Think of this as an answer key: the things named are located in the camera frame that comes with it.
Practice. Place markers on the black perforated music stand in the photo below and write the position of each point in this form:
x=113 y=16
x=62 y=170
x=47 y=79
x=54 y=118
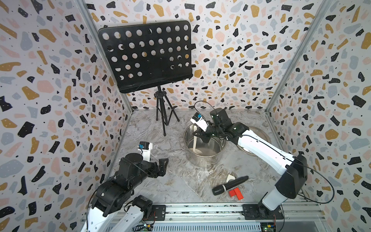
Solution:
x=147 y=56

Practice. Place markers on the stainless steel pot lid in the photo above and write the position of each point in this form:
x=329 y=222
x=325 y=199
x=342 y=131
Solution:
x=259 y=135

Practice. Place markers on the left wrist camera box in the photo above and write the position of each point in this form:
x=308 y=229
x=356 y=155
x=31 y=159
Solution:
x=145 y=150

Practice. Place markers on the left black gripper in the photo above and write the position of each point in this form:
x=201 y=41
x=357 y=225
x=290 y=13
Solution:
x=156 y=172

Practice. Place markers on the right green circuit board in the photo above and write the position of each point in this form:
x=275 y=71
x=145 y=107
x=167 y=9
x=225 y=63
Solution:
x=268 y=227

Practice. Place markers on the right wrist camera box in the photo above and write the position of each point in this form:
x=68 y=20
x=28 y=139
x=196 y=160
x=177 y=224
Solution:
x=199 y=120

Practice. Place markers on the black microphone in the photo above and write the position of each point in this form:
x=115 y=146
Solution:
x=231 y=184

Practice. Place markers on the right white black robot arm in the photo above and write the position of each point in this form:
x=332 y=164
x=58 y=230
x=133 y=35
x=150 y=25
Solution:
x=293 y=170

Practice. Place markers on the cream toy brick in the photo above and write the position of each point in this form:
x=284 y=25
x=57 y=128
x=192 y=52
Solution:
x=230 y=178

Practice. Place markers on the red toy brick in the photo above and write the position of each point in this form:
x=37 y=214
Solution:
x=236 y=193

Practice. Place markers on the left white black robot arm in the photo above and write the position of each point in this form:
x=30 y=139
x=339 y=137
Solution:
x=115 y=195

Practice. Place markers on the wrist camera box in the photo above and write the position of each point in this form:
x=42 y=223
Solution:
x=145 y=150
x=199 y=120

